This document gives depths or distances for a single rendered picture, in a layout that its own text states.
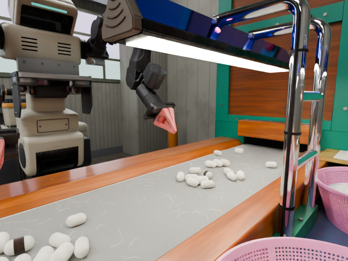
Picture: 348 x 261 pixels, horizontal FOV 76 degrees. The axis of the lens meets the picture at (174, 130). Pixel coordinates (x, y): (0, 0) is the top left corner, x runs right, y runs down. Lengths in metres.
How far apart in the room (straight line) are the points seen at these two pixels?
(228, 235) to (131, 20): 0.31
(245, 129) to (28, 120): 0.87
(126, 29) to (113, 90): 3.58
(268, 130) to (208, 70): 2.53
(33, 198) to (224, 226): 0.38
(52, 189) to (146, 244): 0.27
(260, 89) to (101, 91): 3.04
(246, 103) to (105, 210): 0.80
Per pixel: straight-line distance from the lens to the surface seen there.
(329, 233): 0.61
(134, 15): 0.31
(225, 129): 1.13
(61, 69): 1.04
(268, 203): 0.47
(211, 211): 0.47
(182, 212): 0.46
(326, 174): 0.73
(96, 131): 3.77
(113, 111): 3.89
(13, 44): 1.04
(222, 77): 1.13
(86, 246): 0.37
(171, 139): 3.43
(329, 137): 0.97
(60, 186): 0.57
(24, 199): 0.55
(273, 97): 1.03
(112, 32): 0.34
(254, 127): 0.99
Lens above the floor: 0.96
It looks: 9 degrees down
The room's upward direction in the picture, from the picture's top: straight up
